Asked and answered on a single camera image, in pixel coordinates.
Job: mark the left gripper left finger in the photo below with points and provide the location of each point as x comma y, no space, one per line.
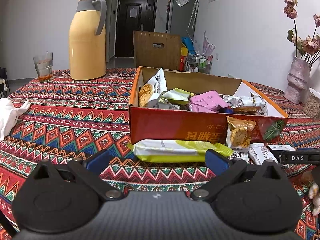
88,171

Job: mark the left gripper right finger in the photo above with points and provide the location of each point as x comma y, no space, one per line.
226,173

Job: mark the pink snack packet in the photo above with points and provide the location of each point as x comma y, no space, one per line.
208,102

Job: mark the white snack packet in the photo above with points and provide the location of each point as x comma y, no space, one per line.
253,104

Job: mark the pumpkin oat cracker packet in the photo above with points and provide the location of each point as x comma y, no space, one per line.
152,90

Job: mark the green white bar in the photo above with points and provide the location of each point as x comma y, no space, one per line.
175,151
177,96

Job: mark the white packet behind centre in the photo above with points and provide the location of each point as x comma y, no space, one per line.
240,153

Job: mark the white packet barcode centre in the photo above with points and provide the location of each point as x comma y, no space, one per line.
258,152

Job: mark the white packet right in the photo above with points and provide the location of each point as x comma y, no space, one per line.
280,147

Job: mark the orange cracker packet upright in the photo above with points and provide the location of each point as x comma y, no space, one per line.
239,132

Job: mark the woven tissue box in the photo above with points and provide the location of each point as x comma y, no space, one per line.
312,104

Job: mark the patterned red tablecloth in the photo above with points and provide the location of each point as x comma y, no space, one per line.
71,119

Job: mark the pink textured vase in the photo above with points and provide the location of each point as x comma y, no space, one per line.
298,80

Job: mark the white crumpled cloth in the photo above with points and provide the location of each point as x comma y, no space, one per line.
9,115

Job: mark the dried pink flowers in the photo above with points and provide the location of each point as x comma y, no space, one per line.
304,34

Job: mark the glass cup with drink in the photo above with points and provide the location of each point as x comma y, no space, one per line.
43,65

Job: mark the black folding chair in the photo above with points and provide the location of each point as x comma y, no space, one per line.
4,86

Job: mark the brown cardboard carton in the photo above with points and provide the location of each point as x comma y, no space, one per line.
158,50

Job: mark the yellow thermos jug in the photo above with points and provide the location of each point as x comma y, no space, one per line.
87,41

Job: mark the grey refrigerator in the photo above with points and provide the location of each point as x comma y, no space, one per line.
181,17

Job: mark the dark entrance door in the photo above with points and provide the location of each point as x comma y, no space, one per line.
133,15

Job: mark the wire storage rack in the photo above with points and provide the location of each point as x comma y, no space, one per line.
198,63

